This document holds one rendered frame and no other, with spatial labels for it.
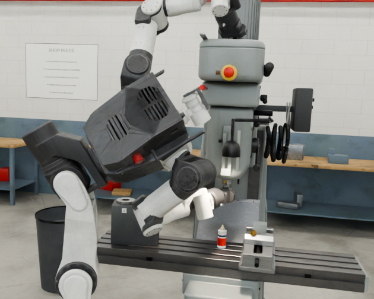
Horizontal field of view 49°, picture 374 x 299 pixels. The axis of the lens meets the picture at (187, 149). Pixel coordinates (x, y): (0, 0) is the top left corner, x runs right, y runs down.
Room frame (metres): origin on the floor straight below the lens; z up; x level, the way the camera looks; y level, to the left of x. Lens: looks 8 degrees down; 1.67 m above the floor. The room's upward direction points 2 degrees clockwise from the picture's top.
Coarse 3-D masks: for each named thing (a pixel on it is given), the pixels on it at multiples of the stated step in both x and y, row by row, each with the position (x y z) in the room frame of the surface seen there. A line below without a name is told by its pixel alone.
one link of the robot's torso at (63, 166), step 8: (64, 160) 1.35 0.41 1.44; (72, 160) 1.36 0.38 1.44; (56, 168) 1.33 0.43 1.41; (64, 168) 1.34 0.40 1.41; (72, 168) 1.34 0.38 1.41; (80, 168) 1.37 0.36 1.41; (48, 176) 1.34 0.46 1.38; (80, 176) 1.35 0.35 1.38; (88, 176) 1.42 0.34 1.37; (88, 184) 1.39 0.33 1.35
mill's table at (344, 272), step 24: (168, 240) 1.91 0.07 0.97; (192, 240) 1.93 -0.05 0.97; (120, 264) 1.78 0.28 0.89; (144, 264) 1.76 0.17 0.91; (168, 264) 1.74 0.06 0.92; (192, 264) 1.74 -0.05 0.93; (216, 264) 1.71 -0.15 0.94; (288, 264) 1.69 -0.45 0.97; (312, 264) 1.70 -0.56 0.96; (336, 264) 1.71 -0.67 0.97; (360, 264) 1.74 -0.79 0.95; (336, 288) 1.63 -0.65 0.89; (360, 288) 1.61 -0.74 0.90
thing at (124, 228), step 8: (120, 200) 1.88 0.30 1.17; (128, 200) 1.91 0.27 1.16; (112, 208) 1.83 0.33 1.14; (120, 208) 1.83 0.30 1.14; (128, 208) 1.83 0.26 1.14; (112, 216) 1.83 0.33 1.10; (120, 216) 1.83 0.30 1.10; (128, 216) 1.83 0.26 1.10; (112, 224) 1.83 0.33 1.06; (120, 224) 1.83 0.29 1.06; (128, 224) 1.83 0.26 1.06; (136, 224) 1.83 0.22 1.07; (112, 232) 1.83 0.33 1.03; (120, 232) 1.83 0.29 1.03; (128, 232) 1.83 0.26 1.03; (136, 232) 1.83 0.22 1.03; (112, 240) 1.83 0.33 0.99; (120, 240) 1.83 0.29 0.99; (128, 240) 1.83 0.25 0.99; (136, 240) 1.83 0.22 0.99; (144, 240) 1.84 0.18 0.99; (152, 240) 1.84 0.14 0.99
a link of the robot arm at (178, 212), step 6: (180, 204) 1.55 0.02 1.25; (138, 210) 1.45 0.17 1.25; (174, 210) 1.52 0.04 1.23; (180, 210) 1.53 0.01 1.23; (138, 216) 1.44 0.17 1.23; (168, 216) 1.50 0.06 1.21; (174, 216) 1.52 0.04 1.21; (180, 216) 1.53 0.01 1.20; (138, 222) 1.44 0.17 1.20; (144, 222) 1.42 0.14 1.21; (162, 222) 1.49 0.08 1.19; (168, 222) 1.51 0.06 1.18
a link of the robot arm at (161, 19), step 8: (160, 0) 1.65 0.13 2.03; (168, 0) 1.64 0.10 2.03; (176, 0) 1.64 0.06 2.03; (184, 0) 1.63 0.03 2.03; (168, 8) 1.64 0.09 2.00; (176, 8) 1.64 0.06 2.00; (184, 8) 1.64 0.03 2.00; (192, 8) 1.64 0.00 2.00; (160, 16) 1.63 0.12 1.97; (168, 16) 1.68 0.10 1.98; (160, 24) 1.66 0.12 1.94; (168, 24) 1.71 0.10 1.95; (160, 32) 1.69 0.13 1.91
